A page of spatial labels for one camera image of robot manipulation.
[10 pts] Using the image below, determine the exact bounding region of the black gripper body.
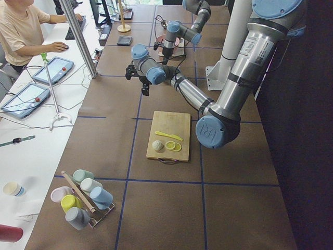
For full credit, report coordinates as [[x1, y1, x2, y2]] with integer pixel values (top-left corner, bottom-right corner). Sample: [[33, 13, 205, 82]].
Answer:
[[153, 42, 173, 64], [125, 61, 151, 85]]

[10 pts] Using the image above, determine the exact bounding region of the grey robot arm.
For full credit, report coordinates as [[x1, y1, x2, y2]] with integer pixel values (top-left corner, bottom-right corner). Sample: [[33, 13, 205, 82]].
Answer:
[[154, 1, 211, 65], [125, 1, 308, 148]]

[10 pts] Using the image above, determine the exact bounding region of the pink bowl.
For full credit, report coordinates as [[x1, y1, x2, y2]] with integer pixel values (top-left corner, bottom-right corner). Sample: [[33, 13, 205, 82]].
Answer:
[[156, 34, 180, 46]]

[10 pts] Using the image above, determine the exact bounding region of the cream plastic tray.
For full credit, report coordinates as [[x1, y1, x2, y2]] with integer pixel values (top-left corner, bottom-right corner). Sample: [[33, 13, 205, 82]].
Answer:
[[157, 38, 184, 57]]

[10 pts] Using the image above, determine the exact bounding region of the folded grey cloth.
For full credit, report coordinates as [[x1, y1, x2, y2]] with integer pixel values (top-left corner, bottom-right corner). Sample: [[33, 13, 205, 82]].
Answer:
[[117, 35, 133, 46]]

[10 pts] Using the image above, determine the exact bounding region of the black power strip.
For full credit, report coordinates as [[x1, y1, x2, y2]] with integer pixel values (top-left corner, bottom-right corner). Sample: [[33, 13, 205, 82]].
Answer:
[[93, 48, 103, 64]]

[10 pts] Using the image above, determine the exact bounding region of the wooden stand with pole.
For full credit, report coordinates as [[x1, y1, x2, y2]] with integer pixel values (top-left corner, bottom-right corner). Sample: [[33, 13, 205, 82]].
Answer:
[[117, 0, 131, 33]]

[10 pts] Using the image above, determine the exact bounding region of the yellow plastic knife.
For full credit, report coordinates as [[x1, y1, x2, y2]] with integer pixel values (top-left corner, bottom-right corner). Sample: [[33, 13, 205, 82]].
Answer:
[[155, 131, 184, 141]]

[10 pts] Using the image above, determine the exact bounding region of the black box with label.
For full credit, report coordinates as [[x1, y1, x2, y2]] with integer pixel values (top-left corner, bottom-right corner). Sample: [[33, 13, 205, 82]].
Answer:
[[98, 25, 112, 46]]

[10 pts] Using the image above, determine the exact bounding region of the black framed tray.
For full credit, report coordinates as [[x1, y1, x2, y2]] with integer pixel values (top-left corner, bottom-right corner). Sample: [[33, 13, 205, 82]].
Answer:
[[123, 8, 134, 20]]

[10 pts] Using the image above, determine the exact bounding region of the bamboo cutting board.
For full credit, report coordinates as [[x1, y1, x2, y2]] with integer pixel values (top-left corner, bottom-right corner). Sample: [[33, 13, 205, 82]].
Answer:
[[146, 111, 190, 161]]

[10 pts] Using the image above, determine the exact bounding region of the white steamed bun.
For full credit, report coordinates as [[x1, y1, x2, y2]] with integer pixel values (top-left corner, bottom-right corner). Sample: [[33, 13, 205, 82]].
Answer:
[[151, 140, 164, 152]]

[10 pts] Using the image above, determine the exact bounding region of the black keyboard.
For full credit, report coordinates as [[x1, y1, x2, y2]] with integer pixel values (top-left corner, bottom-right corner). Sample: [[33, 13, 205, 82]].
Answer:
[[65, 15, 86, 41]]

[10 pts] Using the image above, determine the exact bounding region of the far teach pendant tablet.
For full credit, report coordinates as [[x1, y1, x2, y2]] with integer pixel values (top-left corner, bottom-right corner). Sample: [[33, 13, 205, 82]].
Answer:
[[32, 56, 74, 85]]

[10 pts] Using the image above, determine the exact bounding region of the teach pendant tablet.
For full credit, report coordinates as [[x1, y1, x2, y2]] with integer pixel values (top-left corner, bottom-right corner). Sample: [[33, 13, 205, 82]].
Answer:
[[1, 82, 50, 119], [32, 56, 74, 85]]

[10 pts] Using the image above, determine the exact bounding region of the green white desk stand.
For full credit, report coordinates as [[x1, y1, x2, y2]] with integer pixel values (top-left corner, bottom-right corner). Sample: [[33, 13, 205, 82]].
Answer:
[[41, 53, 73, 131]]

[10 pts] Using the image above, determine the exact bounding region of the near teach pendant tablet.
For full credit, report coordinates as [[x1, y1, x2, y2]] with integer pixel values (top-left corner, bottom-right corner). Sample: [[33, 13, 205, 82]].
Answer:
[[1, 82, 50, 119]]

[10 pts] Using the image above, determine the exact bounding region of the mint green cup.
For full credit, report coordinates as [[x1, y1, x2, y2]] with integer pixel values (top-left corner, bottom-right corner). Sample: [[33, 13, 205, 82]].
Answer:
[[72, 169, 95, 184]]

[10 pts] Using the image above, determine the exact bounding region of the white cup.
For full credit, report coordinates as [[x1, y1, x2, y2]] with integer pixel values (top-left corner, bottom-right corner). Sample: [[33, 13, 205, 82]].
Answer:
[[80, 178, 103, 193]]

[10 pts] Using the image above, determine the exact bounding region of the person in beige shirt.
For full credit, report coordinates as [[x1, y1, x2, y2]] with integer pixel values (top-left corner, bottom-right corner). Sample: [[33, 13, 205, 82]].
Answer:
[[1, 1, 67, 73]]

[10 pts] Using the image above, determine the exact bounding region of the blue cup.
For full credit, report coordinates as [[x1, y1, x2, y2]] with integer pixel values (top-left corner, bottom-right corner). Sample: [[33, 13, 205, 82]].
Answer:
[[90, 186, 113, 210]]

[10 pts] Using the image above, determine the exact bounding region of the smart watch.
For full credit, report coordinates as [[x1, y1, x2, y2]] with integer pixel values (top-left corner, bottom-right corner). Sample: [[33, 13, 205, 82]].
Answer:
[[0, 135, 35, 147]]

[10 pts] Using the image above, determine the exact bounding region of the yellow cup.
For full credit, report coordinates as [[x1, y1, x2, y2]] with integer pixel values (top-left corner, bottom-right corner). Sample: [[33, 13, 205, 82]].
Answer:
[[60, 194, 83, 213]]

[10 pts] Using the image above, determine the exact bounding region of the pink cup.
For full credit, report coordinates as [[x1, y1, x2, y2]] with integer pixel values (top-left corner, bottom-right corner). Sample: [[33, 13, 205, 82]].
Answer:
[[50, 186, 72, 203]]

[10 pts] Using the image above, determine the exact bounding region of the grey cup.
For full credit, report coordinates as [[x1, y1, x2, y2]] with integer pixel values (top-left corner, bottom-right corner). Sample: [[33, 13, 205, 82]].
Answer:
[[65, 207, 90, 230]]

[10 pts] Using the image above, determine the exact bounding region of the paper cup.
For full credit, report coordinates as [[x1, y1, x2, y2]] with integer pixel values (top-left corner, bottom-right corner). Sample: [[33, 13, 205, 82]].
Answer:
[[3, 181, 25, 197]]

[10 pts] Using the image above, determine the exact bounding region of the red cylinder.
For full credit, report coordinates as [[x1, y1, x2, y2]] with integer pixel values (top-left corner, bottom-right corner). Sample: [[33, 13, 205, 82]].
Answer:
[[0, 224, 23, 243]]

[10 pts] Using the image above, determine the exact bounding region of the aluminium frame post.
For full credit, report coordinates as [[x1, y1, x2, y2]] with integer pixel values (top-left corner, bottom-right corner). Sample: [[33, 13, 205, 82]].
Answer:
[[59, 0, 98, 79]]

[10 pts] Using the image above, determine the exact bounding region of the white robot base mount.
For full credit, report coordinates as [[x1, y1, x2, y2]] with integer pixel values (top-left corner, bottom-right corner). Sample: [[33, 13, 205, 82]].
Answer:
[[206, 0, 252, 91]]

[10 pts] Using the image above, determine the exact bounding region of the wire cup rack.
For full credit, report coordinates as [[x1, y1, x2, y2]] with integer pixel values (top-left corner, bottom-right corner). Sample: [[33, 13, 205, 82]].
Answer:
[[87, 203, 115, 228]]

